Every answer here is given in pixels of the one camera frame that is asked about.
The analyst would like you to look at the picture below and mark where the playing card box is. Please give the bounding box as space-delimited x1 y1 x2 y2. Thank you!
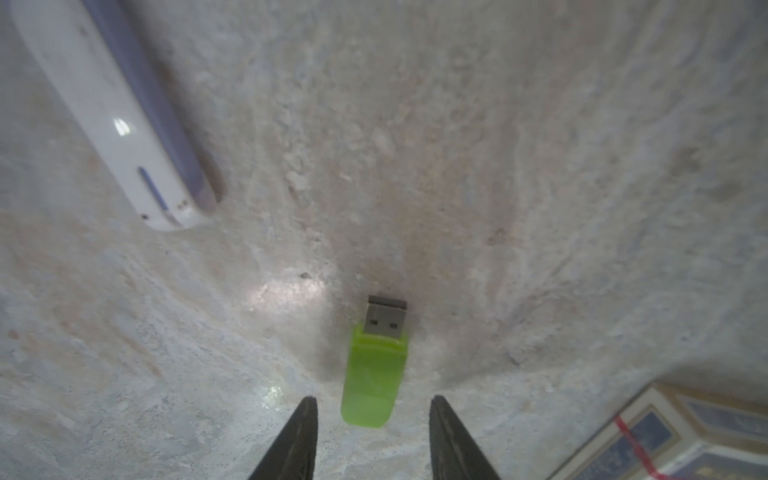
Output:
551 383 767 480

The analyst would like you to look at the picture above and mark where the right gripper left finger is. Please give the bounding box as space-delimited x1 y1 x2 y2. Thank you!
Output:
249 396 318 480

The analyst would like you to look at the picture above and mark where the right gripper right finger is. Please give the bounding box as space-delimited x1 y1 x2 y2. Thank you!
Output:
429 395 500 480

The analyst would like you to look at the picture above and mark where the green usb drive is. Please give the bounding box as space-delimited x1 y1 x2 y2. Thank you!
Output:
340 295 408 428

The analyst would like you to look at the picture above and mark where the white purple usb drive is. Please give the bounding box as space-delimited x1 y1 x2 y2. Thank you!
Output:
7 1 216 232

